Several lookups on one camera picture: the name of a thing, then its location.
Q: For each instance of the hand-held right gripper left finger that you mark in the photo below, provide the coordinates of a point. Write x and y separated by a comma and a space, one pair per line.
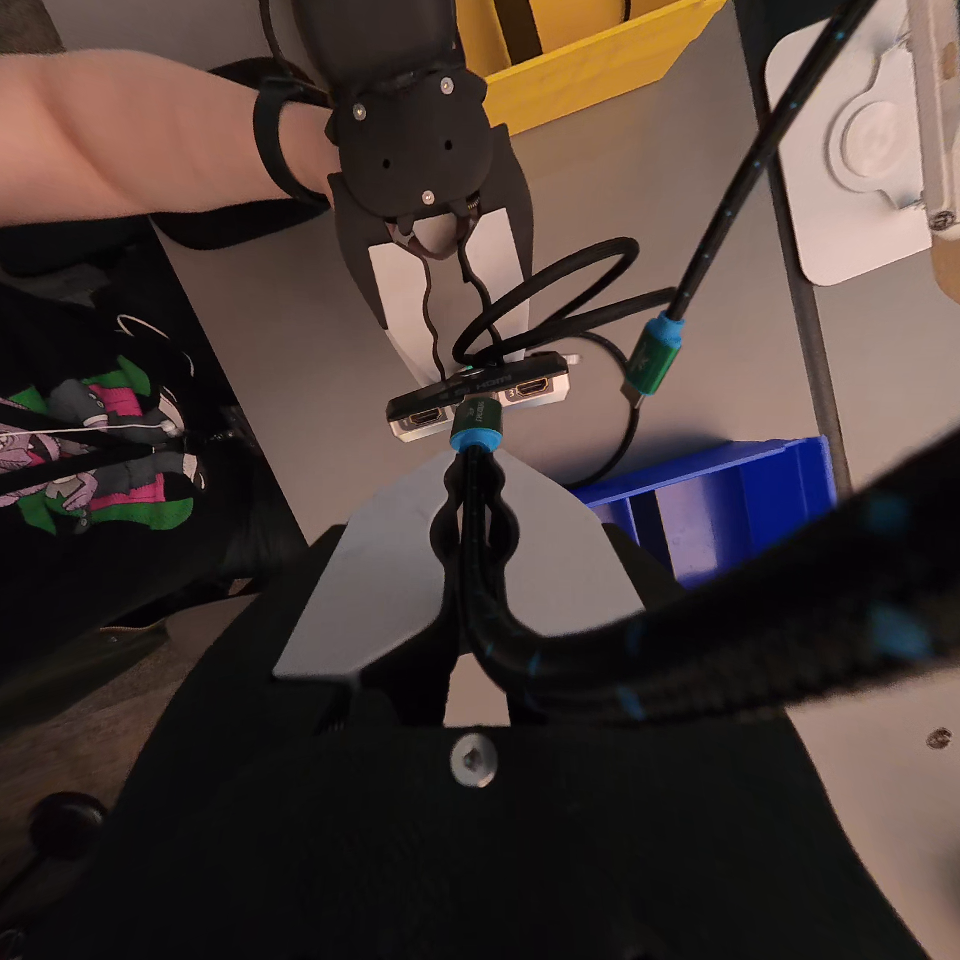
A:
352, 600

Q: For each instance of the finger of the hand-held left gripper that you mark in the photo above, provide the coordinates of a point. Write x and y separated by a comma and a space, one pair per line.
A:
397, 300
502, 270

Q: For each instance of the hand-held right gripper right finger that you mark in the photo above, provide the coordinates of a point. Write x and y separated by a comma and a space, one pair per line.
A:
570, 570

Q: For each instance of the black HDMI switch box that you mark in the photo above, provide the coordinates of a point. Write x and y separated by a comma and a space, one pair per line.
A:
525, 390

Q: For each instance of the blue plastic bin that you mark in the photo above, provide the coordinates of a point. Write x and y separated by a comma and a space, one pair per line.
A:
712, 502

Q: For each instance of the yellow plastic bin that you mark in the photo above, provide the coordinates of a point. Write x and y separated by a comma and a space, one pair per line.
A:
585, 60

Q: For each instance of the person's left forearm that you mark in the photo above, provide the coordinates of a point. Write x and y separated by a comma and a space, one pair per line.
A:
112, 135

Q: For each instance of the person's left hand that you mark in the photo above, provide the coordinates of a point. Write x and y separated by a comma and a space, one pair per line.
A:
307, 150

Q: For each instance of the brown bin divider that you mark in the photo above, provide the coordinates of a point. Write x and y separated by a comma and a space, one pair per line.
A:
517, 30

